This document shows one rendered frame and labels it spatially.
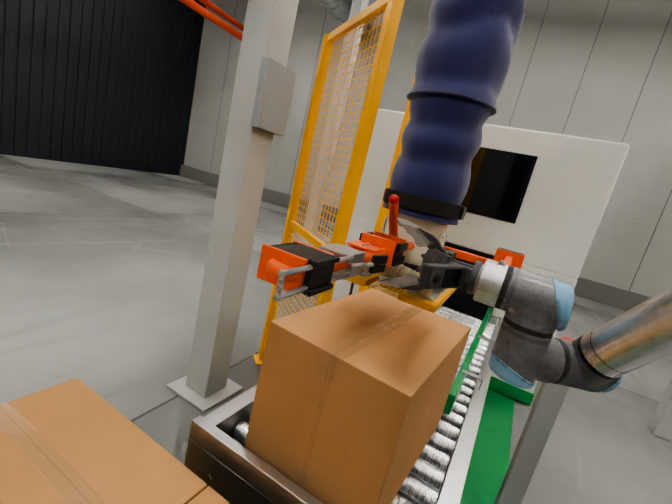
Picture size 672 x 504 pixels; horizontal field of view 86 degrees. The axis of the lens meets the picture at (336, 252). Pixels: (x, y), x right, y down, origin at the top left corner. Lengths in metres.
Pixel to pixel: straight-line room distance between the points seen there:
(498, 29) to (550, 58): 9.07
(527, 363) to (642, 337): 0.18
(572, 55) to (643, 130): 2.14
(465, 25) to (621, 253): 8.94
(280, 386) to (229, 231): 1.05
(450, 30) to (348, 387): 0.88
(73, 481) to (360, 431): 0.67
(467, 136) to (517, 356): 0.54
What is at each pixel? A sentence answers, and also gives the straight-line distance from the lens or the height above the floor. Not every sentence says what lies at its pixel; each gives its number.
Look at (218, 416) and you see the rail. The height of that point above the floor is 0.60.
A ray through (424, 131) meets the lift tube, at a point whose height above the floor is 1.51.
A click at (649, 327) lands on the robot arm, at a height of 1.24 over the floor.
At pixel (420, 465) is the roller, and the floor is 0.55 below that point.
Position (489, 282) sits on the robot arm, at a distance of 0.76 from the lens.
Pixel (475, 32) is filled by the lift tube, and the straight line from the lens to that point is 1.03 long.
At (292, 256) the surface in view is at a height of 1.23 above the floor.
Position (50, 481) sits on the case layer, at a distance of 1.16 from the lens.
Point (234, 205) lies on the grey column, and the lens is 1.85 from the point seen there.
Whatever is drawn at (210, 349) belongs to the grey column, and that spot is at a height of 0.31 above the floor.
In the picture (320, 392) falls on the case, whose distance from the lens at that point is 0.93.
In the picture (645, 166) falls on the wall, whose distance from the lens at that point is 9.86.
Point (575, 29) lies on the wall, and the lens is 10.33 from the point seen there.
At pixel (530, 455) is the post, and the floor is 0.66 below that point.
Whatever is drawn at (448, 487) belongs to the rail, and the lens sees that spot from 1.24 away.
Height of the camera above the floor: 1.35
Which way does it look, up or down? 12 degrees down
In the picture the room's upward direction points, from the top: 14 degrees clockwise
